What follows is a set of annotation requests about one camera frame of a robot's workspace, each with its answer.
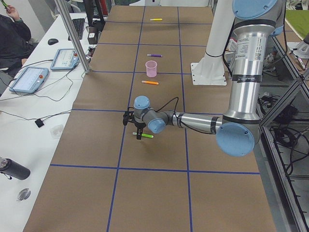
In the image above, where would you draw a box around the black computer mouse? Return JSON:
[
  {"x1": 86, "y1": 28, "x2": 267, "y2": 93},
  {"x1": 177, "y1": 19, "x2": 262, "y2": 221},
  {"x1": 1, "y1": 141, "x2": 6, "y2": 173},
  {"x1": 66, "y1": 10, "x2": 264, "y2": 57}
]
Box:
[{"x1": 47, "y1": 38, "x2": 59, "y2": 45}]

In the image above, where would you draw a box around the black keyboard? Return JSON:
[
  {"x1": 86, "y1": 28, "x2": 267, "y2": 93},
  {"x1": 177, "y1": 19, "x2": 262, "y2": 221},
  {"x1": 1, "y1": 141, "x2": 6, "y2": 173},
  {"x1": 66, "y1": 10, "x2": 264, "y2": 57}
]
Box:
[{"x1": 72, "y1": 18, "x2": 85, "y2": 40}]

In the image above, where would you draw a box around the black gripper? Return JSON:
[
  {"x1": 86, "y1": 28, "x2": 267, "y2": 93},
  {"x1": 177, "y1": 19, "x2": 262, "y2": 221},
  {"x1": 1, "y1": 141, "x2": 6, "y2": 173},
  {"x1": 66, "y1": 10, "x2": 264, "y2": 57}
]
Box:
[{"x1": 134, "y1": 121, "x2": 146, "y2": 140}]

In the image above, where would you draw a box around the orange highlighter pen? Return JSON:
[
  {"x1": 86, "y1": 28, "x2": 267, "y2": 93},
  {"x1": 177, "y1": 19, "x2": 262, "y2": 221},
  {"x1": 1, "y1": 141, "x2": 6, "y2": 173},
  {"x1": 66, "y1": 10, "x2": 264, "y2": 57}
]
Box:
[{"x1": 141, "y1": 80, "x2": 159, "y2": 85}]

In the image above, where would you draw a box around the blue teach pendant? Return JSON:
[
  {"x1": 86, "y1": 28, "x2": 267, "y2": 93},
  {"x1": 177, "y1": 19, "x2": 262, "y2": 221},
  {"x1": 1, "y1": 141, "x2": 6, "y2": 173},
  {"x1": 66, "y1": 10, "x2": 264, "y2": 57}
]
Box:
[
  {"x1": 9, "y1": 67, "x2": 49, "y2": 93},
  {"x1": 50, "y1": 48, "x2": 79, "y2": 71}
]

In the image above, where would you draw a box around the aluminium frame post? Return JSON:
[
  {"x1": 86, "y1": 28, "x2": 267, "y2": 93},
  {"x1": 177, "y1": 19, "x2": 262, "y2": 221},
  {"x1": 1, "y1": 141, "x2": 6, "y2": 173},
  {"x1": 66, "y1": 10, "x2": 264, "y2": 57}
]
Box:
[{"x1": 55, "y1": 0, "x2": 90, "y2": 74}]

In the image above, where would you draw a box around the green highlighter pen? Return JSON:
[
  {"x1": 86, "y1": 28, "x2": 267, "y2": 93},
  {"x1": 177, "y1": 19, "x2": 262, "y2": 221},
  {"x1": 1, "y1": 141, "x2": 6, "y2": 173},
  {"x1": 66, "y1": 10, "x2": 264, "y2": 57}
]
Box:
[{"x1": 132, "y1": 132, "x2": 154, "y2": 138}]

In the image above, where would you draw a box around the black water bottle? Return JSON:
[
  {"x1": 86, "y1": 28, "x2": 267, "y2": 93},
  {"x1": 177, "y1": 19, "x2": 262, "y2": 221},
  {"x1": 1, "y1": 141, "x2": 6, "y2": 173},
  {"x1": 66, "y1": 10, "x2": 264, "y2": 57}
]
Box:
[{"x1": 0, "y1": 157, "x2": 30, "y2": 180}]

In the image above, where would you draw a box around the black monitor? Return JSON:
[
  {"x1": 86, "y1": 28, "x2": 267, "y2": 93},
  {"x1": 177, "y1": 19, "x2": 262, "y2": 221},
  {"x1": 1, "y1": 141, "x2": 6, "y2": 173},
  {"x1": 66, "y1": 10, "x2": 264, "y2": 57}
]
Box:
[{"x1": 83, "y1": 0, "x2": 105, "y2": 27}]

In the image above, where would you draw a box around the yellow highlighter pen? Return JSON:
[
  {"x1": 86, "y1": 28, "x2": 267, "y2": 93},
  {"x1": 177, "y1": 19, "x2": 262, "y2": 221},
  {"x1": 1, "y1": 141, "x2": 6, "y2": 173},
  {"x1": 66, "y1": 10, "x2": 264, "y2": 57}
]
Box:
[{"x1": 150, "y1": 18, "x2": 163, "y2": 21}]

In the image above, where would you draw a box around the purple highlighter pen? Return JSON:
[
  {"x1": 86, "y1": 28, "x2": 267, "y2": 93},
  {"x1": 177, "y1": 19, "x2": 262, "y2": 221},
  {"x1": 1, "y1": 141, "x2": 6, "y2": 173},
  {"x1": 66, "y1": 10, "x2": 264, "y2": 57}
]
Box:
[{"x1": 147, "y1": 54, "x2": 163, "y2": 58}]

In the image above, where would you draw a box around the pink mesh pen holder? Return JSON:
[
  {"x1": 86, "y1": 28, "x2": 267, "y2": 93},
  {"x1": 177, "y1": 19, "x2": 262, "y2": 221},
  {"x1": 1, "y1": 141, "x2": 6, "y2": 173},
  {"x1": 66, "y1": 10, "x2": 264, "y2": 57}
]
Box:
[{"x1": 145, "y1": 60, "x2": 157, "y2": 78}]

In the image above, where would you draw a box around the near blue teach pendant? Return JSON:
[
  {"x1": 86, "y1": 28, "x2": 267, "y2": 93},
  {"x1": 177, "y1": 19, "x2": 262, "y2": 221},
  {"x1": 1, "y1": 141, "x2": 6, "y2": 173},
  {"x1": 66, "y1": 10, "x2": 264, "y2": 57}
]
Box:
[{"x1": 9, "y1": 67, "x2": 49, "y2": 93}]

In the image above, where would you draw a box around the far blue teach pendant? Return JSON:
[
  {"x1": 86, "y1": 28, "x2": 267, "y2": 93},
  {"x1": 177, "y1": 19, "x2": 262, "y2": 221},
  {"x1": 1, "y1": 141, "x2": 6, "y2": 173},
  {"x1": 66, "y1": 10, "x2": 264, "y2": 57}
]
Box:
[{"x1": 50, "y1": 48, "x2": 79, "y2": 71}]

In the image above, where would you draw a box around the small black adapter puck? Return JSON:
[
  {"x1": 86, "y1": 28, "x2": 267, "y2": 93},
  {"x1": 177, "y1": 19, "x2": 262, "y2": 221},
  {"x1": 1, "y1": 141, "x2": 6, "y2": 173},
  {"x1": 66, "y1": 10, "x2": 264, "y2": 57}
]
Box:
[{"x1": 35, "y1": 118, "x2": 44, "y2": 128}]

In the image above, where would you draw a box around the person in black jacket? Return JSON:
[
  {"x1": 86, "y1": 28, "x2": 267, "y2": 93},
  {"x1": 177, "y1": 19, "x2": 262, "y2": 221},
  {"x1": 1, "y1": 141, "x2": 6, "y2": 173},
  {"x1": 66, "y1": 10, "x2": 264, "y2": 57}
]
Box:
[{"x1": 0, "y1": 5, "x2": 34, "y2": 77}]

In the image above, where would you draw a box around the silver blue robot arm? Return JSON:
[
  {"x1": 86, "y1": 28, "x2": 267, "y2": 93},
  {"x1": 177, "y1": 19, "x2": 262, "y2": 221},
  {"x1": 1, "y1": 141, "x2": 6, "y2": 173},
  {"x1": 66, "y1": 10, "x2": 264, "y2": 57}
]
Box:
[{"x1": 127, "y1": 0, "x2": 286, "y2": 157}]

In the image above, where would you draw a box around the small black box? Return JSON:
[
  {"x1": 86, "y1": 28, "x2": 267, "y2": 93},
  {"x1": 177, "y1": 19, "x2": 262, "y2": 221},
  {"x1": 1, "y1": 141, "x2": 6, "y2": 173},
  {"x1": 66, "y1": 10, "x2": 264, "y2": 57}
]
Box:
[{"x1": 87, "y1": 27, "x2": 98, "y2": 44}]

